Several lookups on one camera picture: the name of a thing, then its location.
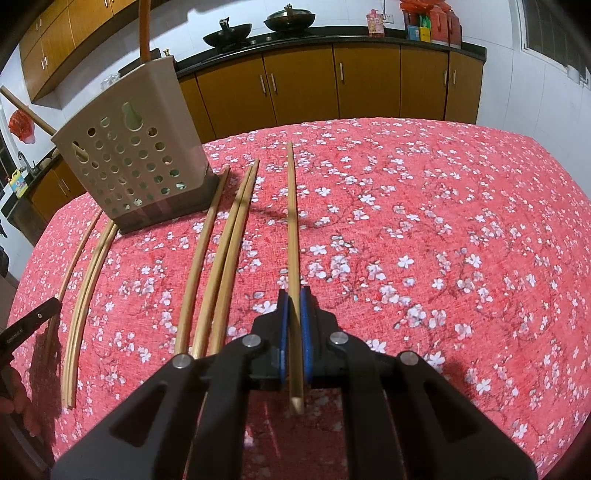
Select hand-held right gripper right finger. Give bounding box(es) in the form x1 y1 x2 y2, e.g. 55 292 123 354
299 285 539 480

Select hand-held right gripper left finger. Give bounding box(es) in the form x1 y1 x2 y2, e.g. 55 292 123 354
51 287 291 480

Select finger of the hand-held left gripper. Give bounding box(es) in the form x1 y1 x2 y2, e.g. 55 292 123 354
0 296 62 366

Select beige perforated chopstick holder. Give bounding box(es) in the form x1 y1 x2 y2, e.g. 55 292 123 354
51 56 222 235

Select reddish brown chopstick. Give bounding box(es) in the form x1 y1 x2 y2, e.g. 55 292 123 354
139 0 153 63

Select person's left hand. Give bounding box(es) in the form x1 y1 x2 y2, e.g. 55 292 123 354
0 368 46 437

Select red plastic bag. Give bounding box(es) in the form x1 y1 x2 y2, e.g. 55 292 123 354
8 110 37 142

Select wooden lower kitchen cabinets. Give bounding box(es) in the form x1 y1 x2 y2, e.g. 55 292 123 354
28 41 485 223

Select wooden kitchen cabinets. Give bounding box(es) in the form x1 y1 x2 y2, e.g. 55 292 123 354
28 41 485 223
18 0 155 100

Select wooden upper kitchen cabinets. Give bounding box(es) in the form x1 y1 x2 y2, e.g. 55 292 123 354
18 0 155 100

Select gas stove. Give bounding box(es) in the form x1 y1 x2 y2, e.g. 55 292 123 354
203 31 321 49

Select black kitchen countertop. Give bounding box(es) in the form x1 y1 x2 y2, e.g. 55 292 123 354
117 25 488 80

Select black wok with lid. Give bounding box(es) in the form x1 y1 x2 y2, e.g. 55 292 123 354
263 4 317 33

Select pink packet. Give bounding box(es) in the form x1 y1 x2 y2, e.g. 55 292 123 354
366 9 387 38

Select red containers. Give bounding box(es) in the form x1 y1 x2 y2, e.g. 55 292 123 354
399 0 463 46

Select barred window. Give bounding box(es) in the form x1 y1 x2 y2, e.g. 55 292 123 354
519 0 591 91

